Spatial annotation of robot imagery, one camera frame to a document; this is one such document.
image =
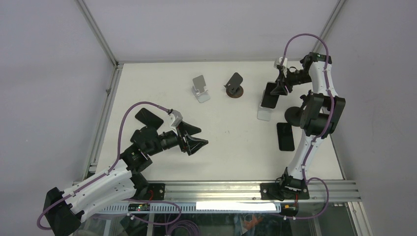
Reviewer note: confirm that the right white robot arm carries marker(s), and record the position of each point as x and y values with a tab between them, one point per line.
317	117

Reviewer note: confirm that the aluminium mounting rail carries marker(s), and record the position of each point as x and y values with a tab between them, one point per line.
236	191

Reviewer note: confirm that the silver phone stand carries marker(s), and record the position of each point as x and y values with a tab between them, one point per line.
199	89
264	111

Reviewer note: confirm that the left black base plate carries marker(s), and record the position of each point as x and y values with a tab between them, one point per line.
155	192

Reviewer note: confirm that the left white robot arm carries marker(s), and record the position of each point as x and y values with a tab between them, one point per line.
67	209

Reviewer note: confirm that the silver phone stand right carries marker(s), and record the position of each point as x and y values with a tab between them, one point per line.
264	111

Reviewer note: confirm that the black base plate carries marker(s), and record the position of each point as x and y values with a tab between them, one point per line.
155	192
271	191

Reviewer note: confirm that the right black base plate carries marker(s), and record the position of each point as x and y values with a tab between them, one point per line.
271	191

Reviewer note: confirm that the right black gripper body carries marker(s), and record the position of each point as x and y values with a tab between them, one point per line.
293	78

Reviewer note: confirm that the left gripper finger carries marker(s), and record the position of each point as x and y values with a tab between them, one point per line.
194	144
190	129

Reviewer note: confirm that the black stand wooden base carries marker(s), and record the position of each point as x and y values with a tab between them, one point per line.
233	86

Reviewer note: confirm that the black phone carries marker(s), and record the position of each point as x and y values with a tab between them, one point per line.
148	118
273	99
285	137

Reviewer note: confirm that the white slotted cable duct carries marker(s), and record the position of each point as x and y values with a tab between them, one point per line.
197	207

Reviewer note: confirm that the black round-base clamp stand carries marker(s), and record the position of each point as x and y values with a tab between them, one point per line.
293	114

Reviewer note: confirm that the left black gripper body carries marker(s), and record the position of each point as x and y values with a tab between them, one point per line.
181	141

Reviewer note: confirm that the silver phone stand left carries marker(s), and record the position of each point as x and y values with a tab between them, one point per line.
199	89

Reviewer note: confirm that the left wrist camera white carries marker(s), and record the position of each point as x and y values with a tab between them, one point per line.
175	118

